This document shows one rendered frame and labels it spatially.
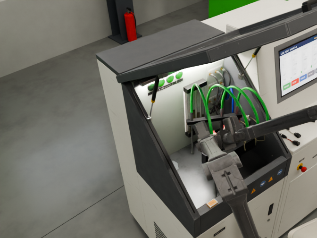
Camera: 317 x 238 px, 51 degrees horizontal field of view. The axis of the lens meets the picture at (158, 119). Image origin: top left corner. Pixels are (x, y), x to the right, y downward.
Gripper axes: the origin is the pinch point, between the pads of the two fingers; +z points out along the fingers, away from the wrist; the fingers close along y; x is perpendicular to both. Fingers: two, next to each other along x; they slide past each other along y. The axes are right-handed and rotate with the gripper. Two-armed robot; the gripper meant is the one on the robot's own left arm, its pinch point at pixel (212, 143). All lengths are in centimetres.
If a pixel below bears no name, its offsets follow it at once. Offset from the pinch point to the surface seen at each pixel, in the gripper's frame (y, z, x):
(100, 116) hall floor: 149, 193, -51
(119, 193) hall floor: 105, 116, 32
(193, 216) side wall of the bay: 14.5, -1.1, 33.3
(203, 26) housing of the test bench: -1, 37, -71
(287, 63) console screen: -45, 44, -39
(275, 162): -28.0, 34.6, 15.6
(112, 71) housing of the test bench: 45, -4, -44
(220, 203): 2.3, 8.7, 30.1
